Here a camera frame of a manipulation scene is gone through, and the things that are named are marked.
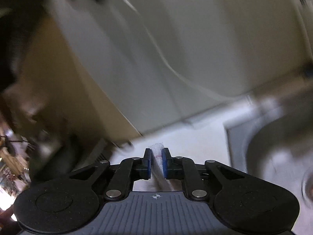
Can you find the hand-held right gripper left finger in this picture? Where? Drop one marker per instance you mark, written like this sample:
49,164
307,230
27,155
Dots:
148,165

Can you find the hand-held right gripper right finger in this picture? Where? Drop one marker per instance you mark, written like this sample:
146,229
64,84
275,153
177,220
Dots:
165,164

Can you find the stainless steel sink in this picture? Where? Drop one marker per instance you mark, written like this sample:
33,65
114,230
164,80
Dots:
273,146

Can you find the white pink-edged dishcloth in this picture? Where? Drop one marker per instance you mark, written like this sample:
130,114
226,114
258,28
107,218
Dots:
157,156

